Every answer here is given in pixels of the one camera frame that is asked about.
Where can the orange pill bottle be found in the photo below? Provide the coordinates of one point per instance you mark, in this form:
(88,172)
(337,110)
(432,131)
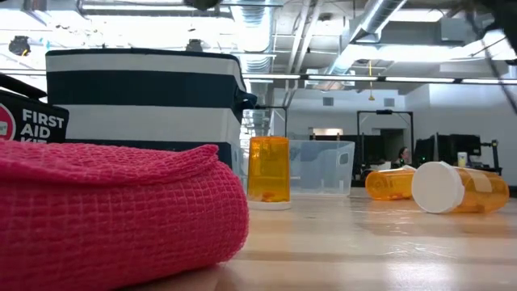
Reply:
(268,169)
(387,184)
(440,188)

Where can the pink bandage roll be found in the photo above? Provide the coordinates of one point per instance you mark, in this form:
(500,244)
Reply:
(101,222)

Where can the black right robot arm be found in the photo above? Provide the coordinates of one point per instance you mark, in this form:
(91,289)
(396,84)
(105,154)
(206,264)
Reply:
(505,24)

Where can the clear plastic bin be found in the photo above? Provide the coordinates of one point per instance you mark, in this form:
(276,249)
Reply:
(323,169)

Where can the navy white striped basket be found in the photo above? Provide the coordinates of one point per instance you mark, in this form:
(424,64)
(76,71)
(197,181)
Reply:
(141,89)

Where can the long ceiling light strip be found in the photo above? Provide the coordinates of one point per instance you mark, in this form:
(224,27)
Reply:
(484,81)
(270,77)
(420,79)
(343,78)

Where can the black ceiling fixture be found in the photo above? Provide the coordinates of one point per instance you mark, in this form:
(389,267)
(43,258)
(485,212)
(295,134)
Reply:
(19,45)
(194,45)

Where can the yellow hanging pendant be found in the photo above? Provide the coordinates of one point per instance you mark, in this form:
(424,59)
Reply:
(371,97)

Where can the person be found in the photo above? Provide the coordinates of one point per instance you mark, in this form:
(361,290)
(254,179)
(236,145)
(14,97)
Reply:
(403,154)

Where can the black computer monitor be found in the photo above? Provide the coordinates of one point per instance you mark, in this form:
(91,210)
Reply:
(424,151)
(464,145)

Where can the white yellow cup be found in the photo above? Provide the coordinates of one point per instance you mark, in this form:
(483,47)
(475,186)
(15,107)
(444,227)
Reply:
(462,159)

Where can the black first aid kit bag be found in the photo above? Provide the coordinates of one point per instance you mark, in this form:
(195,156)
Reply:
(40,125)

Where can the corrugated silver air duct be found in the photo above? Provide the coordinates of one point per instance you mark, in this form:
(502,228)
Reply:
(254,24)

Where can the black metal frame stand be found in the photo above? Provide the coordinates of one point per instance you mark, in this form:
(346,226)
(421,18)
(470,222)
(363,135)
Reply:
(383,112)

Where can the smooth silver air duct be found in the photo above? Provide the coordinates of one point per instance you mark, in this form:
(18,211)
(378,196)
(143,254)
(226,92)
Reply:
(379,16)

